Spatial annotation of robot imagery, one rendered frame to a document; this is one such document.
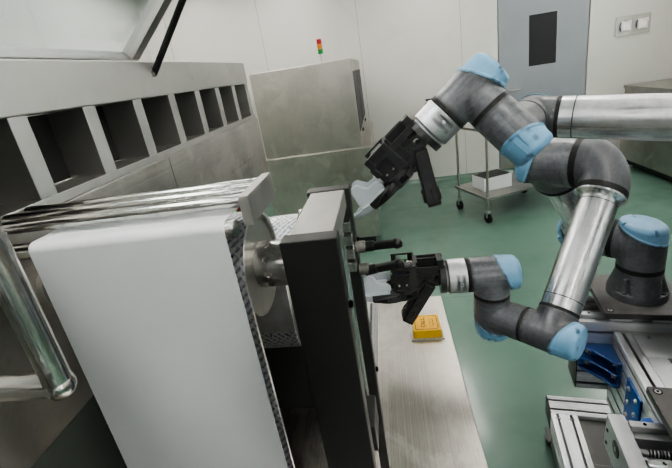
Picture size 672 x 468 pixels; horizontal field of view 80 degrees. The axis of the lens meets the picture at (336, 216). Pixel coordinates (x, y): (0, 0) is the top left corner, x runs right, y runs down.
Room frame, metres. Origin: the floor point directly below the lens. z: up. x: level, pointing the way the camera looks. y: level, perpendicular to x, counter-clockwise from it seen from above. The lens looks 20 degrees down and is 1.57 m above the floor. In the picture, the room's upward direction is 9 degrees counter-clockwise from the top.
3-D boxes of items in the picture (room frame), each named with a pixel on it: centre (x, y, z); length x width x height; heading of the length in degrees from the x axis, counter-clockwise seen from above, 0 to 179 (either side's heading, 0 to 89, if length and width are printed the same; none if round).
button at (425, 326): (0.87, -0.19, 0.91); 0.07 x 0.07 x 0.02; 81
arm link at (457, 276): (0.76, -0.23, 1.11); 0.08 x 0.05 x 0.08; 171
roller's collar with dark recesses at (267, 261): (0.50, 0.08, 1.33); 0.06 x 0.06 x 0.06; 81
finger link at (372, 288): (0.76, -0.05, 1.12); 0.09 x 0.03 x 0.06; 90
